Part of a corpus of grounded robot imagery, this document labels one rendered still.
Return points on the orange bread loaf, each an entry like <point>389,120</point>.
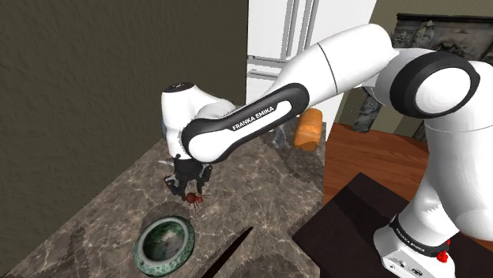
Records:
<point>307,129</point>

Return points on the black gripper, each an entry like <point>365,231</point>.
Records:
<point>187,169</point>

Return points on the dark robot stand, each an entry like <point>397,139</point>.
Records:
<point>346,231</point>

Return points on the red toy ant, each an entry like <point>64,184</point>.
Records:
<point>193,199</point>

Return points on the dark stone fireplace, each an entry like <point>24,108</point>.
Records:
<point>431,34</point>

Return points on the white refrigerator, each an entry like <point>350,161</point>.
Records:
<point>269,34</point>

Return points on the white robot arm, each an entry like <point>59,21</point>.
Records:
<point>446,161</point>

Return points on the green ceramic bowl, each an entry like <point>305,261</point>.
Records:
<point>181,250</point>

